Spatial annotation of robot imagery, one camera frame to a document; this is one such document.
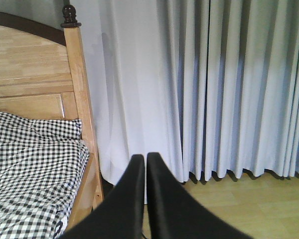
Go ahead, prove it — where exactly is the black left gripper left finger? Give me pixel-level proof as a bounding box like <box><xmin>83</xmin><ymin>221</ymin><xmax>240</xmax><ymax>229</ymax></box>
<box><xmin>62</xmin><ymin>154</ymin><xmax>145</xmax><ymax>239</ymax></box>

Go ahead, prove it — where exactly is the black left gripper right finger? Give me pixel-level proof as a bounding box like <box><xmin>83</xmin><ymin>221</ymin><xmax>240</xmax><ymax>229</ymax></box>
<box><xmin>147</xmin><ymin>152</ymin><xmax>250</xmax><ymax>239</ymax></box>

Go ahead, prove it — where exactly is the wooden bed frame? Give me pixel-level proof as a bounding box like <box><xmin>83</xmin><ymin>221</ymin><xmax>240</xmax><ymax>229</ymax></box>
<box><xmin>0</xmin><ymin>4</ymin><xmax>104</xmax><ymax>229</ymax></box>

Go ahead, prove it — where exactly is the black white checkered bedsheet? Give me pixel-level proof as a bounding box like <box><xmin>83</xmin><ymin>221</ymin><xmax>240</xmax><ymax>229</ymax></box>
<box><xmin>0</xmin><ymin>140</ymin><xmax>89</xmax><ymax>239</ymax></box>

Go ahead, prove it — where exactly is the grey white curtain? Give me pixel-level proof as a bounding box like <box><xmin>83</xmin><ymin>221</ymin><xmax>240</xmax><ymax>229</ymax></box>
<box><xmin>75</xmin><ymin>0</ymin><xmax>299</xmax><ymax>184</ymax></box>

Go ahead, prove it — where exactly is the checkered pillow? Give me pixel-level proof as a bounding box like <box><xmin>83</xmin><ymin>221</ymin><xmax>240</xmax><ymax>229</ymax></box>
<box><xmin>0</xmin><ymin>112</ymin><xmax>82</xmax><ymax>143</ymax></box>

